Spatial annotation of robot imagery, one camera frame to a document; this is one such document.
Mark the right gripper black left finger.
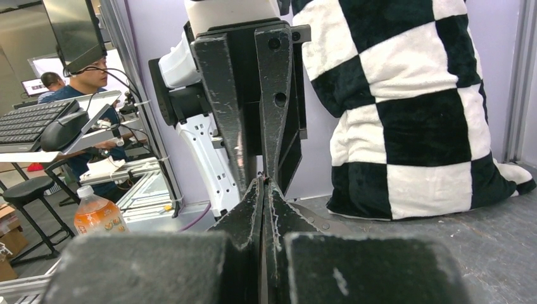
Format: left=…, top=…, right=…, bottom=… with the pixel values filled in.
left=42, top=179, right=263, bottom=303

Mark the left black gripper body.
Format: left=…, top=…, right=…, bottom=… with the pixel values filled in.
left=191, top=18, right=312, bottom=193

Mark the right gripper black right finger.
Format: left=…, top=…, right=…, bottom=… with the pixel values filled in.
left=263, top=179, right=471, bottom=303

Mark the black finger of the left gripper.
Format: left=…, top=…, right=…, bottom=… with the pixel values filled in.
left=255, top=23, right=292, bottom=181
left=193, top=34, right=251, bottom=197

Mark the silver perforated metal plate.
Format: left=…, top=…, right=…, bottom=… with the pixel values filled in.
left=290, top=203, right=353, bottom=234

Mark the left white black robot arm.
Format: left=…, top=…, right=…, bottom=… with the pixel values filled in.
left=149, top=18, right=311, bottom=217

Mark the orange drink bottle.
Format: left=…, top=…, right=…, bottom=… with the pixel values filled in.
left=73, top=186, right=129, bottom=235

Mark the tilted dark monitor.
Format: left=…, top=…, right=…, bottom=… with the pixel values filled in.
left=42, top=0, right=107, bottom=75

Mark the man in blue shirt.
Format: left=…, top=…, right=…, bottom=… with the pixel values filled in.
left=44, top=56, right=131, bottom=205

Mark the black white checkered blanket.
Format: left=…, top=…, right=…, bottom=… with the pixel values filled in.
left=291, top=1, right=536, bottom=220

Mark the black round stool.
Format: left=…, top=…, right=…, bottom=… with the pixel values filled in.
left=1, top=175, right=77, bottom=266

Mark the white tilted keyboard tray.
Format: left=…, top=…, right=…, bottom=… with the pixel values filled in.
left=1, top=91, right=122, bottom=163

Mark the black computer mouse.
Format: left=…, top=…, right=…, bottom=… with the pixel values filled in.
left=40, top=111, right=89, bottom=152

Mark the black computer keyboard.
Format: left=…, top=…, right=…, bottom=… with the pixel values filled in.
left=1, top=99, right=80, bottom=153

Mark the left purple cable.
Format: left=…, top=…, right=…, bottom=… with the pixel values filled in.
left=178, top=201, right=213, bottom=233

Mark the left aluminium corner post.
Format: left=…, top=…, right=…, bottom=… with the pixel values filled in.
left=99, top=0, right=183, bottom=218

